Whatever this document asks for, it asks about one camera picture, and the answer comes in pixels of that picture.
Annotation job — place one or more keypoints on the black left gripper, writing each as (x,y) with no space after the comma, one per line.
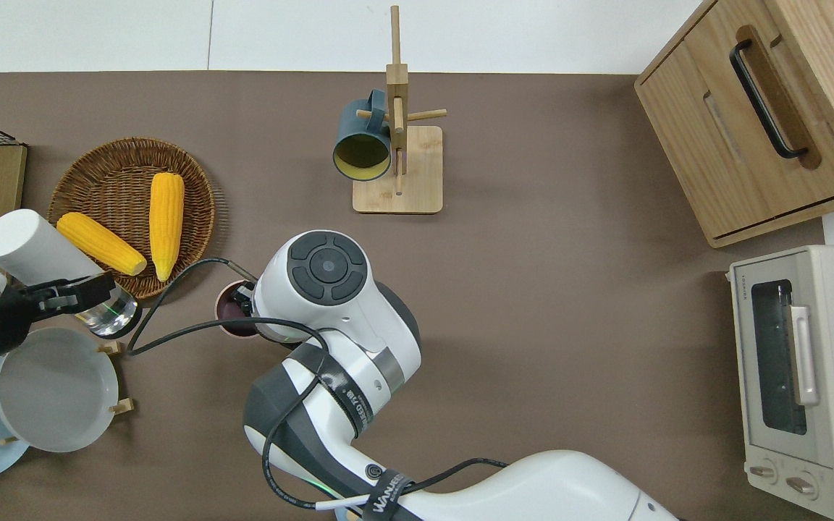
(4,318)

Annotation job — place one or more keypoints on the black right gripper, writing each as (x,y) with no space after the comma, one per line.
(245,298)

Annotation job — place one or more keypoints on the pink mug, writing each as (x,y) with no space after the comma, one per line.
(227,315)

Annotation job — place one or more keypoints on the white water bottle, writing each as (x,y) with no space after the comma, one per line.
(26,242)

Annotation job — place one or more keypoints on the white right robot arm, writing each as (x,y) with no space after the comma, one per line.
(344,318)

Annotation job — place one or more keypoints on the yellow corn cob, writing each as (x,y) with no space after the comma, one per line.
(166,217)
(106,246)

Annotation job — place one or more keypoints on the brown wicker basket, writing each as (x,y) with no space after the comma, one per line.
(106,181)

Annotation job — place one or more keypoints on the grey plate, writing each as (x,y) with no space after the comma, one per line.
(55,391)

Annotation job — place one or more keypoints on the wooden plate rack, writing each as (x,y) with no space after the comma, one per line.
(121,406)

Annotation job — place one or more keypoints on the wooden mug tree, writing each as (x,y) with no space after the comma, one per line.
(410,181)

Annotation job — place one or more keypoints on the dark blue mug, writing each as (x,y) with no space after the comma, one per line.
(359,123)

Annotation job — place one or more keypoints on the brown table mat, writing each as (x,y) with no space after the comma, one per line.
(533,325)

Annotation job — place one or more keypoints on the wooden cabinet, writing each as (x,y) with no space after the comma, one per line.
(822,72)

